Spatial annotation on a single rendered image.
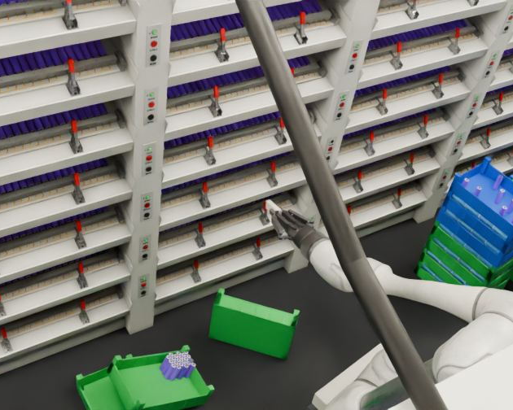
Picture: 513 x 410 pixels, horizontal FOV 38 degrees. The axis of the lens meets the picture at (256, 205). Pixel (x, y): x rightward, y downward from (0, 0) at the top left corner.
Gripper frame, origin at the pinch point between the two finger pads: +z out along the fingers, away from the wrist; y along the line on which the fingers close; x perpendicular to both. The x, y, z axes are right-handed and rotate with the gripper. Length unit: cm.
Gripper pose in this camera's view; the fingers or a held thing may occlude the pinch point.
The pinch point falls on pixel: (274, 209)
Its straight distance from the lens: 236.2
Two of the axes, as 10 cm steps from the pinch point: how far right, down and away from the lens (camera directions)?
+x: 0.2, -8.3, -5.6
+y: 8.5, -2.8, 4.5
